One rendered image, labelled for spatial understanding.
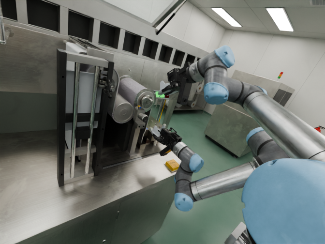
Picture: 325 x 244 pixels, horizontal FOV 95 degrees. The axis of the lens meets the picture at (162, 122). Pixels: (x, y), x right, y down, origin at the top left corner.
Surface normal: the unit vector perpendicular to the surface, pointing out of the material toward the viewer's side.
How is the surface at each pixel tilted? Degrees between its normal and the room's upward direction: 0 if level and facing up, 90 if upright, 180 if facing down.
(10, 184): 0
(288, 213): 83
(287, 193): 83
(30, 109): 90
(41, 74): 90
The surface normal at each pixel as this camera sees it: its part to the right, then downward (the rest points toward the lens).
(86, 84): 0.61, 0.48
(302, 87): -0.75, 0.07
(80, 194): 0.28, -0.87
